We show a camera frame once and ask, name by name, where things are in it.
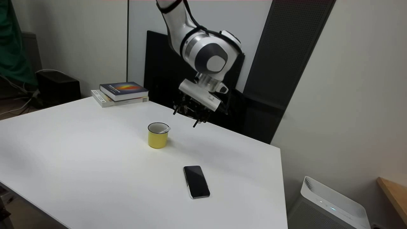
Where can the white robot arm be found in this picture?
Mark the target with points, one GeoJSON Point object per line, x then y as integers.
{"type": "Point", "coordinates": [211, 53]}

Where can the black office chair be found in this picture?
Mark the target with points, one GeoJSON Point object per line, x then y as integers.
{"type": "Point", "coordinates": [242, 114]}

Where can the dark tall wall panel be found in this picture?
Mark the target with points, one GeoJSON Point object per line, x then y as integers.
{"type": "Point", "coordinates": [291, 33]}

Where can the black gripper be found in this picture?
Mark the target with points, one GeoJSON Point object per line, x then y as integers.
{"type": "Point", "coordinates": [193, 108]}

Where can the white bottom book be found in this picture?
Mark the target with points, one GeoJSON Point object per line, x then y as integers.
{"type": "Point", "coordinates": [108, 102]}

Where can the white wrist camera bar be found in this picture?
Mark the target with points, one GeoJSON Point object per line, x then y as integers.
{"type": "Point", "coordinates": [200, 94]}

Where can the white air purifier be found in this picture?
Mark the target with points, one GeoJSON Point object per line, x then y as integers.
{"type": "Point", "coordinates": [323, 207]}

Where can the thin metal stand pole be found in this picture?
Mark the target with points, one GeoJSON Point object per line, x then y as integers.
{"type": "Point", "coordinates": [128, 28]}

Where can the green curtain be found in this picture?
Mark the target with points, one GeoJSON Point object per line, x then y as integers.
{"type": "Point", "coordinates": [15, 62]}

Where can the black smartphone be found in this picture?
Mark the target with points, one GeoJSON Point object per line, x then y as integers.
{"type": "Point", "coordinates": [197, 180]}

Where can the black monitor screen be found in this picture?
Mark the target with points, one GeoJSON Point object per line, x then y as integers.
{"type": "Point", "coordinates": [165, 68]}

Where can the black speaker box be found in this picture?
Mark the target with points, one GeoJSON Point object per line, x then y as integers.
{"type": "Point", "coordinates": [58, 88]}

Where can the wooden side table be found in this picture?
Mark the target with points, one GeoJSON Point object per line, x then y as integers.
{"type": "Point", "coordinates": [398, 196]}

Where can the dark blue top book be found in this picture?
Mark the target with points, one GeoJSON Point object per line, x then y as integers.
{"type": "Point", "coordinates": [124, 90]}

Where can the yellow enamel mug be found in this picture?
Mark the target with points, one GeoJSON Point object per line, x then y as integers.
{"type": "Point", "coordinates": [158, 135]}

